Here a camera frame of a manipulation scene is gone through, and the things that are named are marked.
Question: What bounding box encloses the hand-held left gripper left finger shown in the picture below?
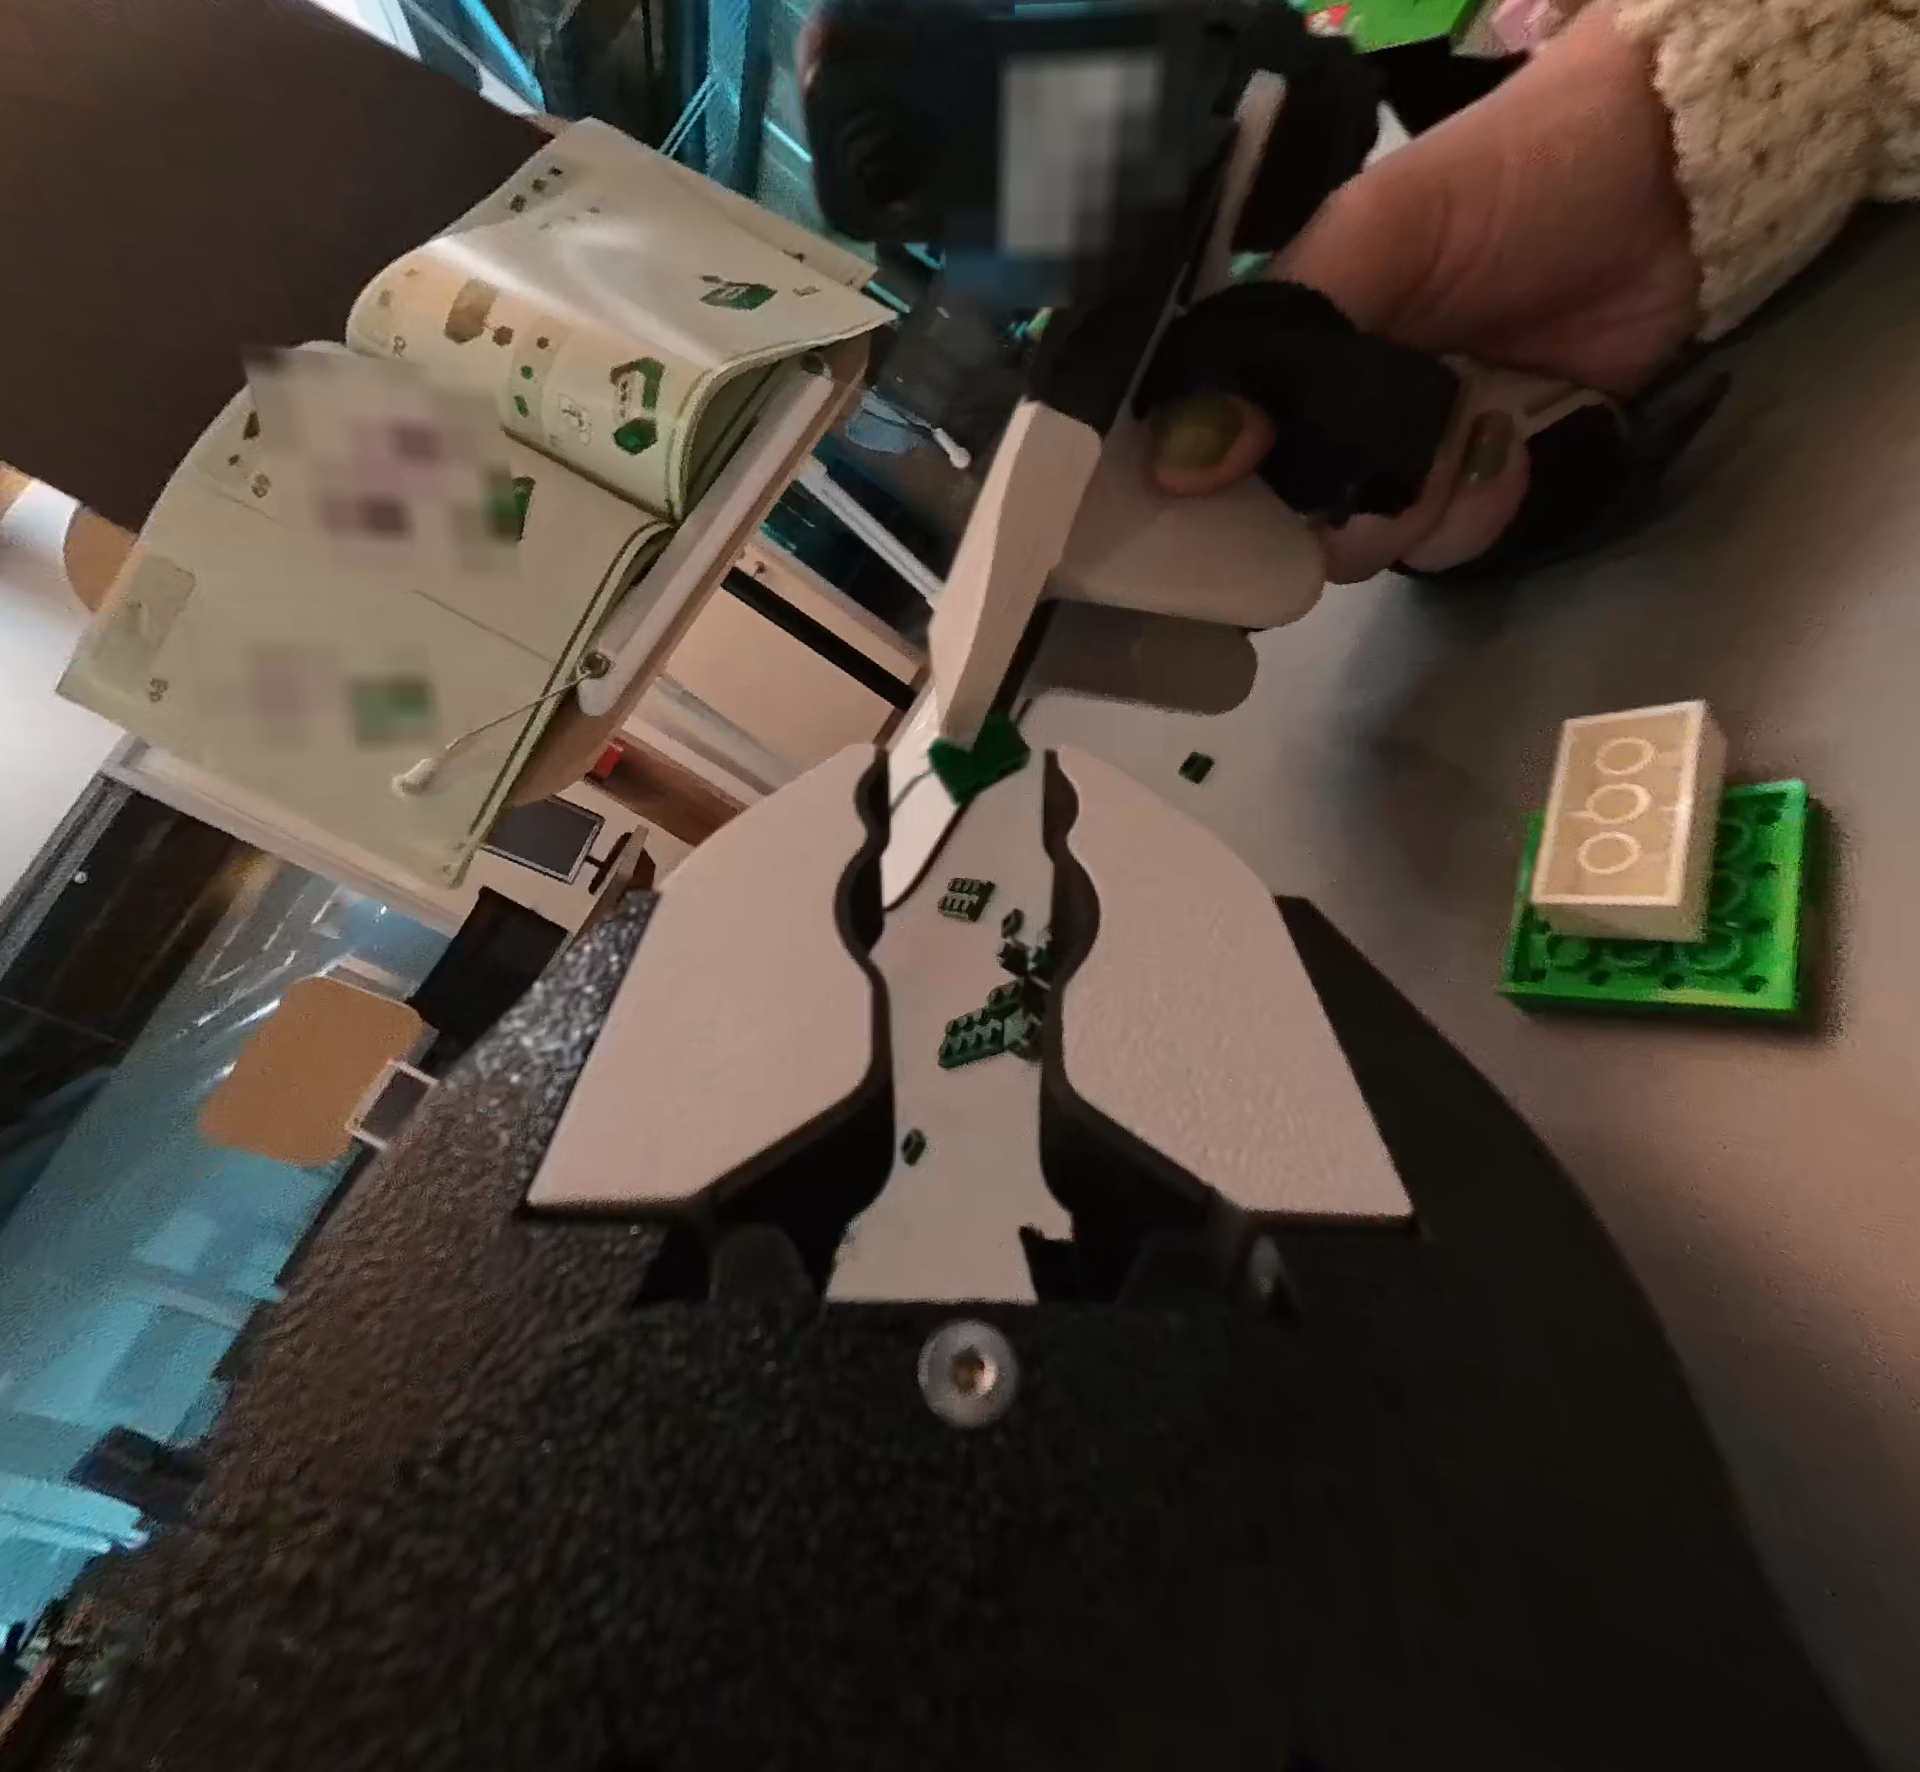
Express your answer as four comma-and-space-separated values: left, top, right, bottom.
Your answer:
521, 743, 899, 1280

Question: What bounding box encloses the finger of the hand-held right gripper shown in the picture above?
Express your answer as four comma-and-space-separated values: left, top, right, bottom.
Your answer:
921, 394, 1110, 762

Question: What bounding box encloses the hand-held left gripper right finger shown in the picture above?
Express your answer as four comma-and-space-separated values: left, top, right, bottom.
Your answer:
1034, 746, 1417, 1242

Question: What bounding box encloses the small green building brick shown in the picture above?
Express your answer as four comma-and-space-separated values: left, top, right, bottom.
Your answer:
923, 715, 1031, 803

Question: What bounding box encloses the white building brick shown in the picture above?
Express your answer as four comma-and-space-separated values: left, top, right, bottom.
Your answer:
1529, 699, 1730, 943

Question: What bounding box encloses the square bright green plate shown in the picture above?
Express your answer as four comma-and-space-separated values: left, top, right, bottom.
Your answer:
1498, 781, 1814, 1028

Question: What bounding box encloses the person's right hand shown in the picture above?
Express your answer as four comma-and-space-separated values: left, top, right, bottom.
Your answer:
1153, 7, 1708, 590

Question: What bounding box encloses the small dark screen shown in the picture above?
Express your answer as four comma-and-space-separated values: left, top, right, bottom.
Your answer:
483, 795, 651, 896

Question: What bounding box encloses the pale booklet stand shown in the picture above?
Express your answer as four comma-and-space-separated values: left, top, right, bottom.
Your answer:
509, 329, 905, 815

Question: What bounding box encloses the open instruction booklet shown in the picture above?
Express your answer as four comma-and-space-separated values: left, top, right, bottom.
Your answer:
57, 119, 902, 892

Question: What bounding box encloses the tan rounded board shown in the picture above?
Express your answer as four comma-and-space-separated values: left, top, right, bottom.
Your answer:
199, 978, 440, 1175

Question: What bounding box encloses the dark brown panel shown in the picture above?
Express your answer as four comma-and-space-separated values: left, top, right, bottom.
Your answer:
0, 0, 559, 538

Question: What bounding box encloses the white cable with plug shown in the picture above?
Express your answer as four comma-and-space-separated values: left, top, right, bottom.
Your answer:
840, 394, 977, 472

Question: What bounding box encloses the thin white cord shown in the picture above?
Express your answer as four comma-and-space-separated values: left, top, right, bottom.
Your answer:
394, 659, 608, 803

